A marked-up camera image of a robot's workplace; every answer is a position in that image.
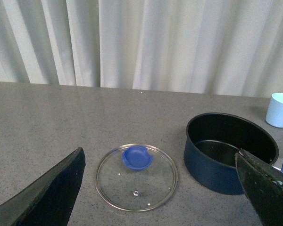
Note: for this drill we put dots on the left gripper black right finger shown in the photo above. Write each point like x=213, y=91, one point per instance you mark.
x=262, y=184

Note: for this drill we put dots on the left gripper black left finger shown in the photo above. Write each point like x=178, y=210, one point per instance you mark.
x=50, y=199

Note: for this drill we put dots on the light blue cup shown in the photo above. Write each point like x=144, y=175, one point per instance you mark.
x=274, y=115

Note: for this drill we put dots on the dark blue pot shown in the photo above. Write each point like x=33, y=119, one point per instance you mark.
x=213, y=139

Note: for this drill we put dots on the beige curtain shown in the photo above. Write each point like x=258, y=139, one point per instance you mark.
x=225, y=47

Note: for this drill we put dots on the glass lid blue knob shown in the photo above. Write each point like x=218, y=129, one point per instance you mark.
x=136, y=177

